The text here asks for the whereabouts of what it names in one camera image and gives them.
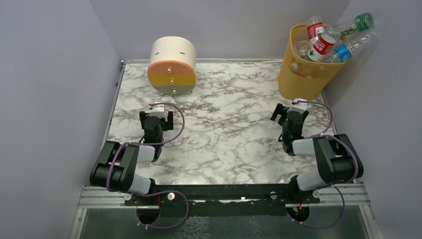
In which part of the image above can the red white label bottle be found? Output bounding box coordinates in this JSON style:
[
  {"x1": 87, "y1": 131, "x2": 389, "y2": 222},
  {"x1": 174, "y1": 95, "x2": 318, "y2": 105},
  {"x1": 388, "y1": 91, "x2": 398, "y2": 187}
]
[{"x1": 307, "y1": 32, "x2": 340, "y2": 62}]

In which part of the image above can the clear bottle red cap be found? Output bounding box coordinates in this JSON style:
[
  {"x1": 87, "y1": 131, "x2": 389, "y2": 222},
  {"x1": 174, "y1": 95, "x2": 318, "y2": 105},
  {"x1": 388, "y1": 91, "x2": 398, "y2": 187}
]
[{"x1": 293, "y1": 40, "x2": 311, "y2": 59}]

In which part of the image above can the blue label water bottle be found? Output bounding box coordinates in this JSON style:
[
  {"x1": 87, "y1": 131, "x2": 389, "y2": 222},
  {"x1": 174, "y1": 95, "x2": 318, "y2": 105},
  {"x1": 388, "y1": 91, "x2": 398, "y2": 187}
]
[{"x1": 322, "y1": 31, "x2": 379, "y2": 63}]

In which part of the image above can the red label clear bottle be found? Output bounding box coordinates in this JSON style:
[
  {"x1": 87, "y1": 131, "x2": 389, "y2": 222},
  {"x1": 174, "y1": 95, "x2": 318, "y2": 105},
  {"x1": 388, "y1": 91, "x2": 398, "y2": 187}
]
[{"x1": 306, "y1": 15, "x2": 324, "y2": 45}]

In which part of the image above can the green tinted plastic bottle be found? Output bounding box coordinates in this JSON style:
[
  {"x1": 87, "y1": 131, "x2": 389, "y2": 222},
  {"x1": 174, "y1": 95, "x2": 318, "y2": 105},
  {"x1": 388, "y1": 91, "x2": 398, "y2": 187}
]
[{"x1": 332, "y1": 12, "x2": 373, "y2": 38}]

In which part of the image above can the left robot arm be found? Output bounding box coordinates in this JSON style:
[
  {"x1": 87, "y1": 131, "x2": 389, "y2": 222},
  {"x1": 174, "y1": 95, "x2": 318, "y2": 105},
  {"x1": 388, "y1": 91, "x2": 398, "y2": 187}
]
[{"x1": 90, "y1": 111, "x2": 173, "y2": 194}]

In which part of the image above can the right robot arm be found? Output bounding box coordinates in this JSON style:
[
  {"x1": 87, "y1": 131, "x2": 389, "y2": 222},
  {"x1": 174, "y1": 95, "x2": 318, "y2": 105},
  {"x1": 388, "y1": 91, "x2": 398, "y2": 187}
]
[{"x1": 270, "y1": 99, "x2": 364, "y2": 193}]

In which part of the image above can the yellow mesh plastic bin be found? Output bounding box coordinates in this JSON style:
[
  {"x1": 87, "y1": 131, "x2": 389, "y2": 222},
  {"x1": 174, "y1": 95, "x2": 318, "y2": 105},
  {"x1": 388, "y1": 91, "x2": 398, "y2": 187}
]
[{"x1": 278, "y1": 23, "x2": 347, "y2": 100}]

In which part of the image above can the cream and orange cylinder box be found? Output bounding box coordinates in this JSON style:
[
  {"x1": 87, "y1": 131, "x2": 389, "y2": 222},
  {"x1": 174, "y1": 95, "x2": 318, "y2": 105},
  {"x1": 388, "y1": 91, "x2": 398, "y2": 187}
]
[{"x1": 147, "y1": 36, "x2": 197, "y2": 95}]

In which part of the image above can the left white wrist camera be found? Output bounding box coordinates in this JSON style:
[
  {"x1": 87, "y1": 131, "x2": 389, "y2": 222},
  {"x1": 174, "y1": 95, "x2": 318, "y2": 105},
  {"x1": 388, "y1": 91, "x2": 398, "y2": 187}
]
[{"x1": 149, "y1": 102, "x2": 166, "y2": 119}]

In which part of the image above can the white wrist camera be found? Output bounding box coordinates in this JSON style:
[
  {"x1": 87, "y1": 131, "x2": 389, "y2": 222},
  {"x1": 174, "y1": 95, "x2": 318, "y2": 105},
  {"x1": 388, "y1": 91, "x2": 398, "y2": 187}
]
[
  {"x1": 287, "y1": 98, "x2": 307, "y2": 114},
  {"x1": 149, "y1": 102, "x2": 166, "y2": 119}
]

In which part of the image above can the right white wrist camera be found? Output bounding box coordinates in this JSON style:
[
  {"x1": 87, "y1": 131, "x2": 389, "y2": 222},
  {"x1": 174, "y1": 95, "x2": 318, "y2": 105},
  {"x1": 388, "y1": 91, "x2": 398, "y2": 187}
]
[{"x1": 287, "y1": 98, "x2": 307, "y2": 114}]

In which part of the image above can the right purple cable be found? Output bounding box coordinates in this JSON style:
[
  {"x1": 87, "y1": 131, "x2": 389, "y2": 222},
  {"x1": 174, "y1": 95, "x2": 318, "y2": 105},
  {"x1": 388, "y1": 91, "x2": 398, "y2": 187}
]
[{"x1": 286, "y1": 100, "x2": 359, "y2": 230}]

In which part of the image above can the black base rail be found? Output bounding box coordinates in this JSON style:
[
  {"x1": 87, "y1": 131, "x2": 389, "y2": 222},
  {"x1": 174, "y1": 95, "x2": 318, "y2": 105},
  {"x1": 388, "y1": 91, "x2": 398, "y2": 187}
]
[{"x1": 91, "y1": 183, "x2": 330, "y2": 219}]

